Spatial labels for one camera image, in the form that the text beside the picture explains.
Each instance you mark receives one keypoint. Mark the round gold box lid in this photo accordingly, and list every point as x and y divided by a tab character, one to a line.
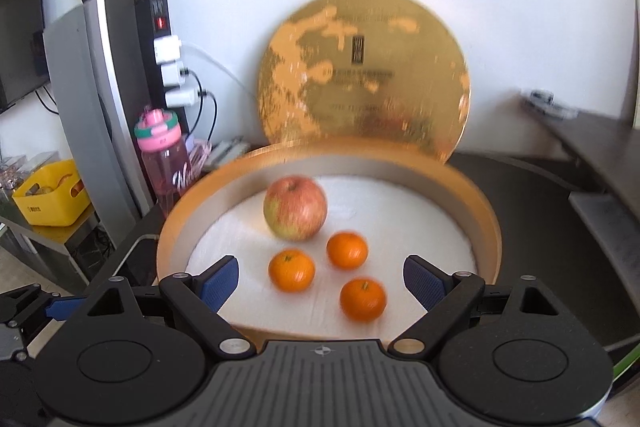
360	97

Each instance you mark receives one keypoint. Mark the dark wooden desktop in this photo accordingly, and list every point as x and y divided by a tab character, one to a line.
540	217

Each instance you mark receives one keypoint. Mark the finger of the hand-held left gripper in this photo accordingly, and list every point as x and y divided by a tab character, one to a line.
62	308

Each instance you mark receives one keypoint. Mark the smartphone with pale case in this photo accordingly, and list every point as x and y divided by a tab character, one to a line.
136	253

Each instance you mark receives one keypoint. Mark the white charger plug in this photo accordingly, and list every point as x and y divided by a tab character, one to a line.
173	75
181	97
167	50

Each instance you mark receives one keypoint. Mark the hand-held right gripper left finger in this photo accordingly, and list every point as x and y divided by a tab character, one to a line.
220	283

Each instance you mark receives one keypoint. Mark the grey tray under shelf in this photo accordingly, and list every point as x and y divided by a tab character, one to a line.
610	237

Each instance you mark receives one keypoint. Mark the grey side table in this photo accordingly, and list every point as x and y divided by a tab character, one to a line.
45	239

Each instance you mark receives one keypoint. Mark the yellow plastic basket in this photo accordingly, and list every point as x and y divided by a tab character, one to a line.
50	202

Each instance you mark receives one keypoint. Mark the black flat screen monitor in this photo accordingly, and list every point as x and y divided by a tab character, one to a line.
20	32

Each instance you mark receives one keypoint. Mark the dark wooden desk shelf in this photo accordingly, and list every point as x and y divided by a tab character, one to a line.
595	142

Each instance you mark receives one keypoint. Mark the pink water bottle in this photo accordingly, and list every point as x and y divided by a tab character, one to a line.
160	172

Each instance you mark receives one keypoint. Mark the silver computer monitor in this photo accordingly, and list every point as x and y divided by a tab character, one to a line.
85	107

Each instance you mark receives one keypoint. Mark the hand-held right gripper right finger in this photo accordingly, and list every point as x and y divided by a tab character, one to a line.
422	282

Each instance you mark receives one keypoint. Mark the clear plastic container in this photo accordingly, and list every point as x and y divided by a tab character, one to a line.
25	169

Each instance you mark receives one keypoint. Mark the red yellow apple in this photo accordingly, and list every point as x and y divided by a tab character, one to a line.
296	207

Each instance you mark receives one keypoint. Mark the small item in clear wrap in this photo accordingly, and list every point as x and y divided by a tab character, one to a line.
547	102

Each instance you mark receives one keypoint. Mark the small orange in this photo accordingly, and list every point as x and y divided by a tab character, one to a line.
363	300
347	250
292	271

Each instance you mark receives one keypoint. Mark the black power strip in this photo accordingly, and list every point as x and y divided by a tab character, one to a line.
150	7

